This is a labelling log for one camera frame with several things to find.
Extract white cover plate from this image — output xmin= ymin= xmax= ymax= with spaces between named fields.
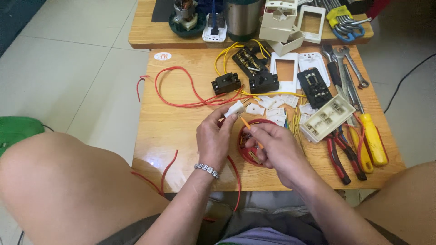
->
xmin=298 ymin=52 xmax=331 ymax=90

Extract wide black switch block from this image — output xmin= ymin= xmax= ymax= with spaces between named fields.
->
xmin=249 ymin=73 xmax=280 ymax=95

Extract red-handled cutting pliers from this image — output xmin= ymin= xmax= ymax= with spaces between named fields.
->
xmin=334 ymin=129 xmax=368 ymax=181

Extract black floor cable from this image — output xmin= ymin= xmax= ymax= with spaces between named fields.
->
xmin=384 ymin=53 xmax=436 ymax=114

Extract person's left hand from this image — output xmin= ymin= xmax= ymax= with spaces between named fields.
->
xmin=196 ymin=105 xmax=239 ymax=173

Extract low open white box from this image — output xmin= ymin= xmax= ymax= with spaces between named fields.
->
xmin=266 ymin=30 xmax=306 ymax=57

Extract white socket with black plug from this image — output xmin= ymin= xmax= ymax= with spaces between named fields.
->
xmin=202 ymin=12 xmax=228 ymax=43

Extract long looped red wire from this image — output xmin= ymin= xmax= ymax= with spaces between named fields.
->
xmin=155 ymin=66 xmax=251 ymax=108

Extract electric motor on green base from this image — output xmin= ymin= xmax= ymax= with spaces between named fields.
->
xmin=168 ymin=0 xmax=207 ymax=38

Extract bundle of short yellow wires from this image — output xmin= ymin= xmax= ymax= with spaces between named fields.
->
xmin=285 ymin=104 xmax=307 ymax=155

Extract silver bracelet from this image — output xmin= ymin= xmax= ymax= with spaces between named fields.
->
xmin=194 ymin=163 xmax=220 ymax=180

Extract person's right hand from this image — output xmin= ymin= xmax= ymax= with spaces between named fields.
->
xmin=245 ymin=123 xmax=309 ymax=190

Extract pile of white plug parts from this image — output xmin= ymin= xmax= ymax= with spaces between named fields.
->
xmin=245 ymin=94 xmax=319 ymax=127

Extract large white frame plate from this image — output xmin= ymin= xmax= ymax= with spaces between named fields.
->
xmin=296 ymin=5 xmax=327 ymax=44

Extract person's left leg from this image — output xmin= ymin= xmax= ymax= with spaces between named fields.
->
xmin=0 ymin=132 xmax=171 ymax=245

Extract steel adjustable wrench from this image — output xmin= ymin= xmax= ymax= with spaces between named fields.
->
xmin=320 ymin=43 xmax=343 ymax=90

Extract slim yellow-handled screwdriver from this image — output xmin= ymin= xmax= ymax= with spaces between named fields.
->
xmin=335 ymin=85 xmax=374 ymax=174

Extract white housing with brass contacts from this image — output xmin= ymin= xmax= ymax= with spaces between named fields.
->
xmin=299 ymin=94 xmax=357 ymax=144

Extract green plastic stool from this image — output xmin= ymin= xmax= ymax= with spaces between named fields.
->
xmin=0 ymin=116 xmax=45 ymax=158

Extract small black switch block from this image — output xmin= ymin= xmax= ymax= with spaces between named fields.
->
xmin=211 ymin=72 xmax=242 ymax=96

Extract person's grey shorts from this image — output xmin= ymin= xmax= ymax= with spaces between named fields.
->
xmin=95 ymin=199 xmax=411 ymax=245

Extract small orange screwdriver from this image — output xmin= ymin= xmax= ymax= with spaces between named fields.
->
xmin=237 ymin=113 xmax=264 ymax=149

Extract red wire with forked end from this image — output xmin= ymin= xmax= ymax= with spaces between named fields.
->
xmin=131 ymin=150 xmax=242 ymax=222

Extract long steel open-end wrench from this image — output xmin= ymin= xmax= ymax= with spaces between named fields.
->
xmin=333 ymin=48 xmax=362 ymax=111

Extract red round socket housing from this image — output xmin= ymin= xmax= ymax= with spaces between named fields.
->
xmin=237 ymin=118 xmax=283 ymax=167

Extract steel combination wrench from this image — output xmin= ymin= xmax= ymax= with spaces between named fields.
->
xmin=341 ymin=46 xmax=370 ymax=89

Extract red object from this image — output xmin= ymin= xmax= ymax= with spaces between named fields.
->
xmin=366 ymin=0 xmax=393 ymax=20

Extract black mat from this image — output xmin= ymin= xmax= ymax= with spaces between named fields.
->
xmin=151 ymin=0 xmax=176 ymax=23

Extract white two-pin plug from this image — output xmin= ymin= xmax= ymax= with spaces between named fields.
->
xmin=224 ymin=99 xmax=252 ymax=118

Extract person's leg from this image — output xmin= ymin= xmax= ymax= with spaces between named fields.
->
xmin=354 ymin=161 xmax=436 ymax=245
xmin=0 ymin=132 xmax=171 ymax=245

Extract steel cylinder flask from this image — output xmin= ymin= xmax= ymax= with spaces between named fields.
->
xmin=224 ymin=0 xmax=263 ymax=42

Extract large yellow-handled screwdriver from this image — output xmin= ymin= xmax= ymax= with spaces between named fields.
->
xmin=343 ymin=64 xmax=389 ymax=167

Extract black socket module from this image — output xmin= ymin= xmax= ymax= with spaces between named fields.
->
xmin=297 ymin=68 xmax=334 ymax=110

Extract tall open white box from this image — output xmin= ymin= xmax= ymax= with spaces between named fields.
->
xmin=258 ymin=0 xmax=299 ymax=43

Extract person's right leg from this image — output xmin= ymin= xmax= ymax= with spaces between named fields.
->
xmin=354 ymin=161 xmax=436 ymax=245

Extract hex key set yellow holder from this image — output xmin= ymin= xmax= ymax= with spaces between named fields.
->
xmin=313 ymin=0 xmax=372 ymax=25

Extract short red wire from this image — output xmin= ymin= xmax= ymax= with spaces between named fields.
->
xmin=136 ymin=75 xmax=150 ymax=103

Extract black board with brass contacts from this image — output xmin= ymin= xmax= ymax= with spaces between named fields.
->
xmin=232 ymin=47 xmax=270 ymax=80

